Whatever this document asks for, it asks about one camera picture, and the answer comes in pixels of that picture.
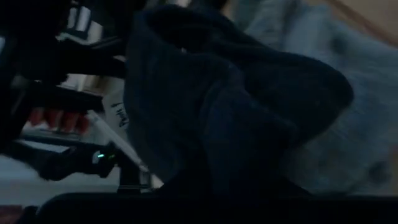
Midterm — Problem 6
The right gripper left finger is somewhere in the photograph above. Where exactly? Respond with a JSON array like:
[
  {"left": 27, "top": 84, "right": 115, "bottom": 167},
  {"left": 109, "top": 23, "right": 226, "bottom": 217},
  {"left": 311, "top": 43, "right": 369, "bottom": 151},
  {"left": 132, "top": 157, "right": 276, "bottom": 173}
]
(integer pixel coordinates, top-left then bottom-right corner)
[{"left": 40, "top": 193, "right": 218, "bottom": 224}]

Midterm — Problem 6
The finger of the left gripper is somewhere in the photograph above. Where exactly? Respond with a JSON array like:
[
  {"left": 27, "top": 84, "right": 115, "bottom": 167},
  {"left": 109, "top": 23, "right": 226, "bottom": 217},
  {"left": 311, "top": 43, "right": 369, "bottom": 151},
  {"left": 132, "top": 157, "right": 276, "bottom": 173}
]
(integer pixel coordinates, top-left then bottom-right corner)
[
  {"left": 34, "top": 40, "right": 127, "bottom": 78},
  {"left": 15, "top": 85, "right": 105, "bottom": 111}
]

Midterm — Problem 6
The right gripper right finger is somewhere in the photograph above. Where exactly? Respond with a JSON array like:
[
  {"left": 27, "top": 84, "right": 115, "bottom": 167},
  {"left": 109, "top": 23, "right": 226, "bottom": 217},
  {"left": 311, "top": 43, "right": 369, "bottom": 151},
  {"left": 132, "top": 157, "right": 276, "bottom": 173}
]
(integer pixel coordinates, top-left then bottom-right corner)
[{"left": 217, "top": 193, "right": 398, "bottom": 224}]

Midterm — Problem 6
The grey garment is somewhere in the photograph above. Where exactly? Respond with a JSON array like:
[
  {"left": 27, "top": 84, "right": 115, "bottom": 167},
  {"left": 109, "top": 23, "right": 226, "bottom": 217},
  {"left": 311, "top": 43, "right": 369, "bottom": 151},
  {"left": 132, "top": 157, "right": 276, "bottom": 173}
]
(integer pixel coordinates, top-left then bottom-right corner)
[{"left": 233, "top": 0, "right": 398, "bottom": 197}]

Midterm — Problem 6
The dark navy garment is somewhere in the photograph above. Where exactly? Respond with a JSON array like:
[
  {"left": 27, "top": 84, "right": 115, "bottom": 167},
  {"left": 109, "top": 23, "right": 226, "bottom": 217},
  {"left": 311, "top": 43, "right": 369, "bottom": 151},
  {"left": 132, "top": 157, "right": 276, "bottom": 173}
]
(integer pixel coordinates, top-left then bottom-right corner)
[{"left": 124, "top": 6, "right": 354, "bottom": 200}]

